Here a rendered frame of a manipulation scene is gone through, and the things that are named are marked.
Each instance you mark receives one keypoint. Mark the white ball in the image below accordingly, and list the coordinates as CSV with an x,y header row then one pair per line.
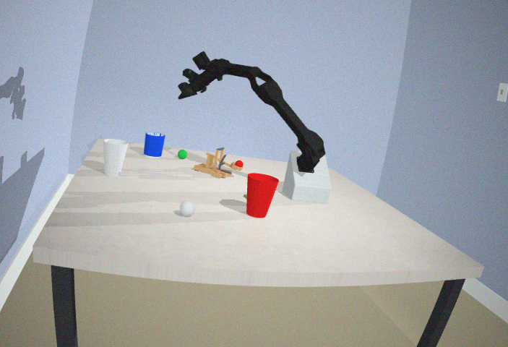
x,y
187,208

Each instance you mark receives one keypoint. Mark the grey paper cup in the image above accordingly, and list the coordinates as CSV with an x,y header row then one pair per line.
x,y
114,153

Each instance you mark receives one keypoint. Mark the red plastic cup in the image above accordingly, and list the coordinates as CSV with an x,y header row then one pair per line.
x,y
260,191

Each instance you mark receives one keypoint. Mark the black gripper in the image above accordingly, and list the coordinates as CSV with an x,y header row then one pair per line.
x,y
196,85

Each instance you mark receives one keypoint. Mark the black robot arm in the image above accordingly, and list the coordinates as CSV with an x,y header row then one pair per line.
x,y
310,143

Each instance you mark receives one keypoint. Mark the green ball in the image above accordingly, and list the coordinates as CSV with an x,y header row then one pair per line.
x,y
182,154

